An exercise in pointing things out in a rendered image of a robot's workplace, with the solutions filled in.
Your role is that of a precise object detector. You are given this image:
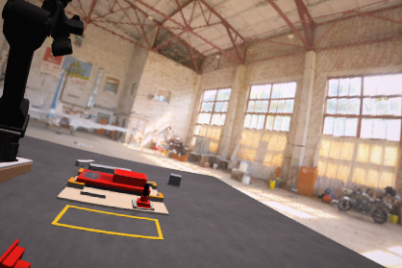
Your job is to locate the yellow rectangular outline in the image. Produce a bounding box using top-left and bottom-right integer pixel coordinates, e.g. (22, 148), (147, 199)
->
(51, 206), (163, 240)

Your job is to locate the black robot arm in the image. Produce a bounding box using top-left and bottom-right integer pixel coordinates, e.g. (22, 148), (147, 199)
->
(0, 0), (85, 163)

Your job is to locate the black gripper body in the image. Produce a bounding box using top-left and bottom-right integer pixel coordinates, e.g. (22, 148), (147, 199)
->
(51, 16), (73, 57)

